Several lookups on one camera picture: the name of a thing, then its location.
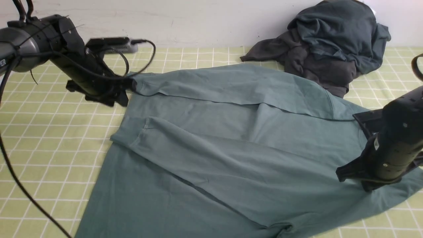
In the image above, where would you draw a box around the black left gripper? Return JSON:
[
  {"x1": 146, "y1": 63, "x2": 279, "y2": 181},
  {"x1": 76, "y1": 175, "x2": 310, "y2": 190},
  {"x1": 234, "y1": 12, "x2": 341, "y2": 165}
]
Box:
[{"x1": 50, "y1": 15, "x2": 136, "y2": 107}]

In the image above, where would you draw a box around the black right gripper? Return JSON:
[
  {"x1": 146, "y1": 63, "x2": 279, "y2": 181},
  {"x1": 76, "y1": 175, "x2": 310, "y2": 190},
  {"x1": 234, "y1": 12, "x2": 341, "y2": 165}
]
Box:
[{"x1": 336, "y1": 87, "x2": 423, "y2": 192}]

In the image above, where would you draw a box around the green long-sleeved shirt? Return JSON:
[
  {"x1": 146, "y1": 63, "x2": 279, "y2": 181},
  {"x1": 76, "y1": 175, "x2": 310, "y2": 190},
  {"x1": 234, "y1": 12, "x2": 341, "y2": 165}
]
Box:
[{"x1": 75, "y1": 64, "x2": 422, "y2": 238}]

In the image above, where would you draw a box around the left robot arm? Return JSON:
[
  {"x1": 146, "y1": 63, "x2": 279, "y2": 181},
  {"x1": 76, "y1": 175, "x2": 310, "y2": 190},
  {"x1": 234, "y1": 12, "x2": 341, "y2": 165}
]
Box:
[{"x1": 1, "y1": 15, "x2": 136, "y2": 107}]

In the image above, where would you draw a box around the green checkered tablecloth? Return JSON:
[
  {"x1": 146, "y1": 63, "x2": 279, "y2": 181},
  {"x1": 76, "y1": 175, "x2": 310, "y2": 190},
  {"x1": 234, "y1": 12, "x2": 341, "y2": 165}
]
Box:
[{"x1": 0, "y1": 46, "x2": 423, "y2": 238}]

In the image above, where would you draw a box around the dark grey crumpled garment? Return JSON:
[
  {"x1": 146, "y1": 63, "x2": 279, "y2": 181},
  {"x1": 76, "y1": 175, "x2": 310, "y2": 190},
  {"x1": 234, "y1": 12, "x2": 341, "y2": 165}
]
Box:
[{"x1": 240, "y1": 29, "x2": 361, "y2": 98}]

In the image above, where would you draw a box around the dark teal crumpled garment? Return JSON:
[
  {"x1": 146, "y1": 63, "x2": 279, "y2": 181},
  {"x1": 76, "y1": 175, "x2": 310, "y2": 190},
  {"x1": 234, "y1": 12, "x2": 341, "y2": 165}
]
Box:
[{"x1": 287, "y1": 0, "x2": 391, "y2": 74}]

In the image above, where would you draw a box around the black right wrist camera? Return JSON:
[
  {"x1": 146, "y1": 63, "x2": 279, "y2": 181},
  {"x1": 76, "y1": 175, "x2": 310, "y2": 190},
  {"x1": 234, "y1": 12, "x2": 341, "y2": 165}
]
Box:
[{"x1": 353, "y1": 109, "x2": 384, "y2": 140}]

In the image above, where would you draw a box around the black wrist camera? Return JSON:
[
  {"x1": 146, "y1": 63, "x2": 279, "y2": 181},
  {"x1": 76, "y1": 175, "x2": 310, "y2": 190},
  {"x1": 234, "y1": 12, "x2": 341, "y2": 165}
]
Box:
[
  {"x1": 353, "y1": 109, "x2": 384, "y2": 140},
  {"x1": 86, "y1": 37, "x2": 138, "y2": 54}
]

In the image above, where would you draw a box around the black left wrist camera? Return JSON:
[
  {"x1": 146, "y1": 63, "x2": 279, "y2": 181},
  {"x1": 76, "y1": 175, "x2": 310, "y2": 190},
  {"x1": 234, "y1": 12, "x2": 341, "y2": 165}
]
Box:
[{"x1": 86, "y1": 37, "x2": 138, "y2": 54}]

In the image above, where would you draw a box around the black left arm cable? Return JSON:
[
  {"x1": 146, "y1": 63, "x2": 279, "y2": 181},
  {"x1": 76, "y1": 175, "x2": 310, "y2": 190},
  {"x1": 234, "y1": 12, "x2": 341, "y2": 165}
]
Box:
[{"x1": 0, "y1": 39, "x2": 156, "y2": 238}]

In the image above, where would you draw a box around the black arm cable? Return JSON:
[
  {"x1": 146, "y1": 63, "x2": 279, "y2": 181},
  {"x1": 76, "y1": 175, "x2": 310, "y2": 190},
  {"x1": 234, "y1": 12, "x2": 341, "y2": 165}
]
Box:
[
  {"x1": 411, "y1": 54, "x2": 423, "y2": 82},
  {"x1": 0, "y1": 39, "x2": 156, "y2": 238}
]

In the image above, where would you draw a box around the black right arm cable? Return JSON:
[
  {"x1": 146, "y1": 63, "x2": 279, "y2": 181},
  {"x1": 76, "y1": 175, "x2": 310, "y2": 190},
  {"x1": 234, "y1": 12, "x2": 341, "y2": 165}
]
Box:
[{"x1": 411, "y1": 54, "x2": 423, "y2": 82}]

